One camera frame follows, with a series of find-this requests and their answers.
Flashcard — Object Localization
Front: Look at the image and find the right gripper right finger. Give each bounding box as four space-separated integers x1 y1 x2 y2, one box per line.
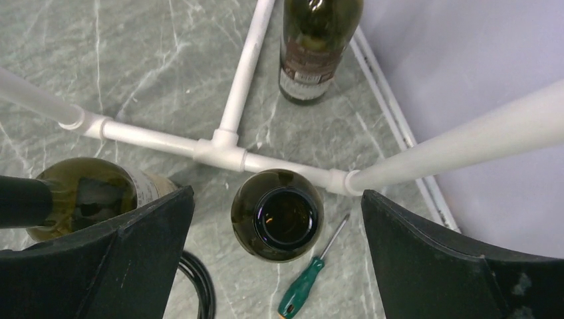
361 190 563 318

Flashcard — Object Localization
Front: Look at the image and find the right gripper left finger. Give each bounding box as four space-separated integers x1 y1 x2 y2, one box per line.
1 186 195 318

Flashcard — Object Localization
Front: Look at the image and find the dark green wine bottle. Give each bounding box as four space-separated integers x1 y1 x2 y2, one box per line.
1 158 179 241

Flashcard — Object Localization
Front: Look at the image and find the olive green wine bottle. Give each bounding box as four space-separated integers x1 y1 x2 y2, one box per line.
231 169 324 263

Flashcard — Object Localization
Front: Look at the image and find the coiled black cable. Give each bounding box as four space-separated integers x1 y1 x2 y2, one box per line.
178 251 217 319

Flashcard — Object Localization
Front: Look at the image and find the green handled screwdriver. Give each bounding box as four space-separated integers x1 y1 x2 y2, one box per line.
277 213 351 318

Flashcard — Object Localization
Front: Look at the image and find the white PVC pipe frame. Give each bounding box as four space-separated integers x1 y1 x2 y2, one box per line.
1 1 563 196

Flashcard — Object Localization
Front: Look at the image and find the brown-green wine bottle by wall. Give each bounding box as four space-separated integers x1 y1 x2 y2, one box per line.
279 0 364 105

